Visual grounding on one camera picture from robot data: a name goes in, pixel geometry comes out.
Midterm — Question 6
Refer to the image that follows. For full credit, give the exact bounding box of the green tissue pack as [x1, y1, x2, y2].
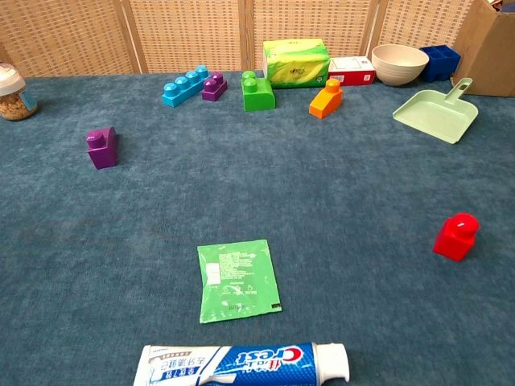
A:
[262, 38, 331, 90]

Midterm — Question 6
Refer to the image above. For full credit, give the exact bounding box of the small purple two-stud block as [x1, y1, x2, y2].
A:
[200, 71, 229, 102]

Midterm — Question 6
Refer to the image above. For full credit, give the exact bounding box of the green sachet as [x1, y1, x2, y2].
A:
[196, 239, 283, 325]

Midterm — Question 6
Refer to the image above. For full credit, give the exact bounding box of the orange toy block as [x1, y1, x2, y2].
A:
[308, 78, 344, 121]

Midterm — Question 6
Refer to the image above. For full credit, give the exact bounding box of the red and white box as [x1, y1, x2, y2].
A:
[328, 55, 377, 87]

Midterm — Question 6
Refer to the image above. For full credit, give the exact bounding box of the beige bowl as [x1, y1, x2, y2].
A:
[370, 43, 430, 87]

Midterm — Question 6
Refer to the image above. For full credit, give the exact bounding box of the woven folding screen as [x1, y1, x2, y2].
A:
[0, 0, 476, 78]

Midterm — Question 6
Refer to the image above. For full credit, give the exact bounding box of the blue compartment tray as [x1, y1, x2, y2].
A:
[418, 44, 462, 83]

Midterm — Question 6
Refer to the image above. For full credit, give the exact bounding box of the blue white toothpaste tube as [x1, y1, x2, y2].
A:
[133, 342, 351, 386]

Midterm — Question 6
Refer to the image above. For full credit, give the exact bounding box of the cardboard box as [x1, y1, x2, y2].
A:
[451, 0, 515, 98]

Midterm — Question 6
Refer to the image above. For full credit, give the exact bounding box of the green toy block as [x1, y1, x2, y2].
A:
[241, 70, 278, 113]

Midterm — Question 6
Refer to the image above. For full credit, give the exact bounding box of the red toy block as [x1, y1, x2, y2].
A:
[432, 212, 481, 263]

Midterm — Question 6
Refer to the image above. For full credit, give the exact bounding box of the glass jar with white lid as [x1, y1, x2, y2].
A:
[0, 62, 39, 121]

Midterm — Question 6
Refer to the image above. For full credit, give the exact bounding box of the purple toy block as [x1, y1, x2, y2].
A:
[85, 126, 119, 170]

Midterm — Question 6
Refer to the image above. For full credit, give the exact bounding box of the light green dustpan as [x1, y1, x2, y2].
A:
[392, 77, 480, 145]

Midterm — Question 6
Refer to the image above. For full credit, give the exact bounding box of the cyan long toy block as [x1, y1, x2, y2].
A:
[161, 64, 210, 109]

